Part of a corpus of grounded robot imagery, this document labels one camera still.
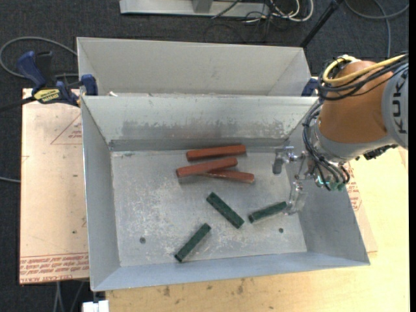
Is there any red-brown flat block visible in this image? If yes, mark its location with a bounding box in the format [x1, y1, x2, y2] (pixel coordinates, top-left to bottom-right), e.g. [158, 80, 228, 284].
[185, 144, 248, 163]
[197, 169, 255, 185]
[175, 157, 239, 179]

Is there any dark green flat block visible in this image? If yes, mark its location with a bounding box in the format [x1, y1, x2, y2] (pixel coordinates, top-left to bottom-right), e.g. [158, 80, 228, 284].
[248, 201, 289, 224]
[205, 191, 246, 230]
[174, 222, 213, 264]

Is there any brown cardboard board, red print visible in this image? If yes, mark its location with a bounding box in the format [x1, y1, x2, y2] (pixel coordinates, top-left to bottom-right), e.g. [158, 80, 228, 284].
[19, 87, 380, 286]

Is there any grey metal bin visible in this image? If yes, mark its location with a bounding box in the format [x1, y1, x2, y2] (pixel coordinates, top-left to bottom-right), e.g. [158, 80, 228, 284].
[76, 36, 372, 293]

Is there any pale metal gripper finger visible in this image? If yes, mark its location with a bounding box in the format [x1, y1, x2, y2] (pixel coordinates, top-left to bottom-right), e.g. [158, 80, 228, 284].
[272, 146, 295, 176]
[285, 173, 307, 216]

